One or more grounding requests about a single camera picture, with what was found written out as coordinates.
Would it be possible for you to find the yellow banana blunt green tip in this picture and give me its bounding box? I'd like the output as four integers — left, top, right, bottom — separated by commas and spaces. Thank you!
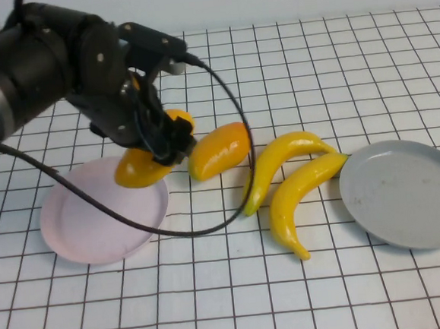
236, 128, 343, 217

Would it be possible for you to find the orange mango with green tip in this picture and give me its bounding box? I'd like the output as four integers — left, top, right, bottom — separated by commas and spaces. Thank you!
184, 120, 255, 183

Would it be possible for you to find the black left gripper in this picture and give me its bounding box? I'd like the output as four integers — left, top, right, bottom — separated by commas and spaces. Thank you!
66, 65, 200, 175

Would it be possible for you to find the yellow banana narrow curved tail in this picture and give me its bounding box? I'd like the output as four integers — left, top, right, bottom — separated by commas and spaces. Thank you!
264, 150, 357, 264

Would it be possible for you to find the grey round plate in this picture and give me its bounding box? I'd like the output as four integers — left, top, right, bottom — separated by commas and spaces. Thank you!
335, 136, 440, 257

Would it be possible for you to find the white grid tablecloth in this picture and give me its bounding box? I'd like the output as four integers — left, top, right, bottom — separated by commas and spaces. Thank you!
0, 5, 440, 329

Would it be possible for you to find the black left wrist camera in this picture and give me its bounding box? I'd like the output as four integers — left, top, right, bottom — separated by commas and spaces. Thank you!
117, 17, 192, 81

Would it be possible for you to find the long black left camera cable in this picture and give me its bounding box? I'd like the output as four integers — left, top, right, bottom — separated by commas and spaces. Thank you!
0, 47, 260, 254

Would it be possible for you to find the pink round plate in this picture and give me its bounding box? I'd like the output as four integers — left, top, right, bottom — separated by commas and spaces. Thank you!
36, 152, 174, 270

